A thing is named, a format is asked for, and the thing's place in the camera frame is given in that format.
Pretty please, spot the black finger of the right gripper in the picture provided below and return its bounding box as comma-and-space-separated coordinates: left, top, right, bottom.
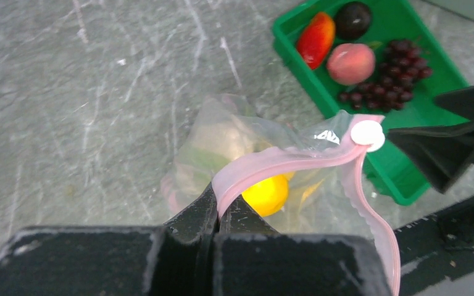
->
434, 86, 474, 120
386, 119, 474, 193

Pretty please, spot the dark purple mangosteen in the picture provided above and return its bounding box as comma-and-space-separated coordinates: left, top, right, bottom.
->
333, 1, 373, 41

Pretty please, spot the clear zip top bag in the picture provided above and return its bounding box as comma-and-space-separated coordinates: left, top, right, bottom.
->
160, 94, 401, 295

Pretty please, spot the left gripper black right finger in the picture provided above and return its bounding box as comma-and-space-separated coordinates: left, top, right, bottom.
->
220, 195, 278, 235

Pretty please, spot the green plastic tray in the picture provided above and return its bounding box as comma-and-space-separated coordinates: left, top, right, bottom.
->
271, 0, 471, 207

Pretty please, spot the pink peach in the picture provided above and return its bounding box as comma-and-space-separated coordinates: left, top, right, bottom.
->
326, 43, 376, 86

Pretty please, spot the red mango fruit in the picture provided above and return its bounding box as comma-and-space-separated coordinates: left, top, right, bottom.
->
296, 12, 336, 70

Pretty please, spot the yellow orange fruit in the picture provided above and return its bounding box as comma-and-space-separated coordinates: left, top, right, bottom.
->
241, 175, 289, 217

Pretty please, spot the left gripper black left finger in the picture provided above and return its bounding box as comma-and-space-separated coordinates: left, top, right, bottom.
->
164, 183, 218, 244

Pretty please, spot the purple grape bunch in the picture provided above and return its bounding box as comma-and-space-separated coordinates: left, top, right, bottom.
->
336, 39, 433, 113

